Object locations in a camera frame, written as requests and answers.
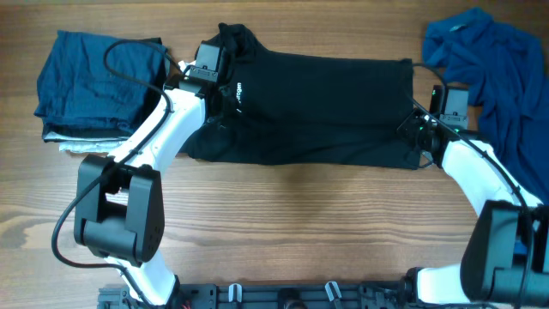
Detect right white rail clip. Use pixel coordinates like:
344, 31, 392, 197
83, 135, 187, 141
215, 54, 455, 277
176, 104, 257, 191
324, 281, 343, 309

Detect right black cable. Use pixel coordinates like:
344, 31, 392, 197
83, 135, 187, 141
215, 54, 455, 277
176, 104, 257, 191
407, 62, 535, 309

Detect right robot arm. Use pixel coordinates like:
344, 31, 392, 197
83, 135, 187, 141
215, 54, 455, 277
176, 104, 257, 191
397, 88, 548, 308

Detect folded white garment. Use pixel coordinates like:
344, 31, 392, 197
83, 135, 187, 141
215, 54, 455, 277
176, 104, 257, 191
42, 53, 172, 155

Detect folded black garment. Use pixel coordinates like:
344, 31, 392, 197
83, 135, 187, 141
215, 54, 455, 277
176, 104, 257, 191
34, 33, 169, 142

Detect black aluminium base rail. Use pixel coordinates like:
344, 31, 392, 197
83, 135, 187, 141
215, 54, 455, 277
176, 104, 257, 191
97, 281, 480, 309

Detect folded dark blue garment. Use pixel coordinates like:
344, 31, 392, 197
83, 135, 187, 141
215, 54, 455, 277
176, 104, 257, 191
34, 30, 160, 142

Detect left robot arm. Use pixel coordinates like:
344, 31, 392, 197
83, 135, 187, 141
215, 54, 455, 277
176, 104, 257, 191
71, 43, 228, 308

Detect left white rail clip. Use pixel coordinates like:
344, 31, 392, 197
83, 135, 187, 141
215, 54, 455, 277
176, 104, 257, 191
227, 283, 243, 303

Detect left black cable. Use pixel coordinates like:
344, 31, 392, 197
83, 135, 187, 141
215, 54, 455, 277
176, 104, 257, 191
51, 39, 192, 309

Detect blue polo shirt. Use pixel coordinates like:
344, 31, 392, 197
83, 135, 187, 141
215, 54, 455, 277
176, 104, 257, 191
422, 8, 548, 203

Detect black cable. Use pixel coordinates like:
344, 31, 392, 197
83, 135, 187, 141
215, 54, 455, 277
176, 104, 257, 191
407, 62, 535, 309
51, 39, 192, 309

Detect white rail clip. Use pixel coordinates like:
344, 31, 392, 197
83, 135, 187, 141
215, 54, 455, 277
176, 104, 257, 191
227, 283, 243, 303
324, 281, 343, 309

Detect black polo shirt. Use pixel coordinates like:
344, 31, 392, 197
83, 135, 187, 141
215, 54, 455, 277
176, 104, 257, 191
182, 23, 419, 169

